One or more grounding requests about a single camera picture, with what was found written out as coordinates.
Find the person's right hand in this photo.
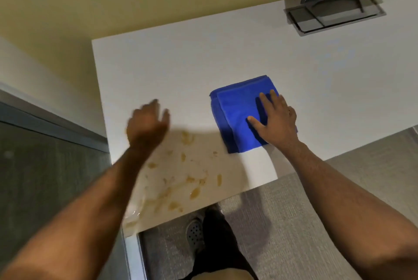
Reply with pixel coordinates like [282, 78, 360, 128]
[246, 90, 300, 150]

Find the person's left hand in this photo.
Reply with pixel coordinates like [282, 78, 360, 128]
[126, 98, 170, 153]

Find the blue microfibre cloth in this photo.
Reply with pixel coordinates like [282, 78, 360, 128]
[209, 75, 298, 154]

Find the person's left forearm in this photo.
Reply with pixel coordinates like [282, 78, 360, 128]
[0, 145, 148, 280]

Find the person's right forearm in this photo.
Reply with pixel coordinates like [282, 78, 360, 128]
[283, 140, 418, 280]

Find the orange-brown liquid spill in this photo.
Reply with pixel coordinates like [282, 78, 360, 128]
[125, 131, 226, 225]

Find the grey monitor stand base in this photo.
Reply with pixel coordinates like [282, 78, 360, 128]
[308, 0, 365, 18]

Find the grey perforated clog shoe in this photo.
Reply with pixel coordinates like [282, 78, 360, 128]
[185, 215, 206, 255]

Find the person's black trouser leg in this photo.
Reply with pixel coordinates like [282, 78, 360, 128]
[192, 207, 259, 280]

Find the white table leg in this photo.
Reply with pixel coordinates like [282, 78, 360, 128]
[123, 233, 148, 280]

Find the grey desk cable hatch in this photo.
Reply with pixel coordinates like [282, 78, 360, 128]
[283, 0, 387, 37]

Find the grey metal frame rail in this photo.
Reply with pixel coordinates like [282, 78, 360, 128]
[0, 88, 110, 153]

